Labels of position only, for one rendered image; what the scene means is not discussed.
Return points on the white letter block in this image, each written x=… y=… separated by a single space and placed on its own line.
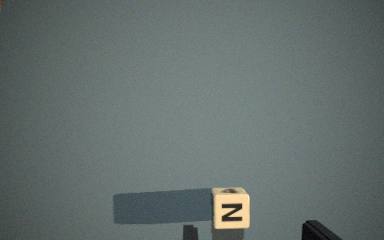
x=230 y=208

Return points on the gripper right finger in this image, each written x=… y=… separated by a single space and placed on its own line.
x=314 y=230

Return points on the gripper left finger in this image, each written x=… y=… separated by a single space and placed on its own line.
x=190 y=232

